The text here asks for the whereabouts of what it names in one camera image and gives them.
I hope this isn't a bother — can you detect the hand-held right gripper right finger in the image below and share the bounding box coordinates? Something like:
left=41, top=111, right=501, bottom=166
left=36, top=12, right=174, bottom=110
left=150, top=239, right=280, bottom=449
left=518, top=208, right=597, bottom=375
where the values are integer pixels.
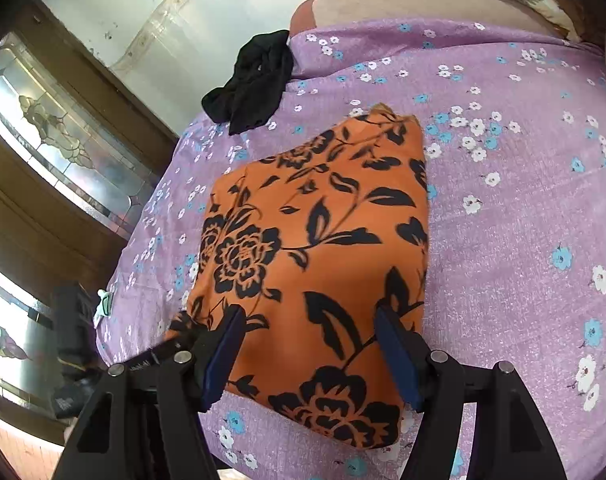
left=374, top=306, right=568, bottom=480

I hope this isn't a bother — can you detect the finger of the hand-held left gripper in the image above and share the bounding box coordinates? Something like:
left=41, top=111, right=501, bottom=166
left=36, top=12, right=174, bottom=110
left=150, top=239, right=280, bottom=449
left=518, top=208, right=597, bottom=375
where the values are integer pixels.
left=127, top=310, right=200, bottom=375

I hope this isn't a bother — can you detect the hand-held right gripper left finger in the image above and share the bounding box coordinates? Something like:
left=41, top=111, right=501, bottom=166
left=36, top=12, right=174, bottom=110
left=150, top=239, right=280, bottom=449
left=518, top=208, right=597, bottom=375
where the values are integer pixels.
left=50, top=305, right=246, bottom=480

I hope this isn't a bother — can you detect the orange black floral top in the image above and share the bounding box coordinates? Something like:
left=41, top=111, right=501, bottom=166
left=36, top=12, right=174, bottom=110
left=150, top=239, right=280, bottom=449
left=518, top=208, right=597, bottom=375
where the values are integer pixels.
left=163, top=102, right=431, bottom=451

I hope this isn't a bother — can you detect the white green glove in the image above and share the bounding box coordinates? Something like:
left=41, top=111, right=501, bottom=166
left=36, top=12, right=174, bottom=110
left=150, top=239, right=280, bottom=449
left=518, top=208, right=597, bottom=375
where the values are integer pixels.
left=94, top=289, right=115, bottom=328

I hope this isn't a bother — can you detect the purple floral bedsheet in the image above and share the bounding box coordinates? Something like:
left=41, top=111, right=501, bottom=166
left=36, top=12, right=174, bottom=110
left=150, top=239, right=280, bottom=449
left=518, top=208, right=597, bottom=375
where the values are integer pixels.
left=96, top=17, right=606, bottom=480

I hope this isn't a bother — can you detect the black cloth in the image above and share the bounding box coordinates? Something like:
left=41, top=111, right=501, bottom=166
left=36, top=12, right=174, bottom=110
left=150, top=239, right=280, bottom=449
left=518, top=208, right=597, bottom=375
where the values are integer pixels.
left=201, top=30, right=295, bottom=136

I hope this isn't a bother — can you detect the pink beige mattress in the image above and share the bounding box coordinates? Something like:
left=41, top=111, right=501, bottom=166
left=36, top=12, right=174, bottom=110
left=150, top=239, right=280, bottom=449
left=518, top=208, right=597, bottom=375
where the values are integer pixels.
left=289, top=0, right=584, bottom=46

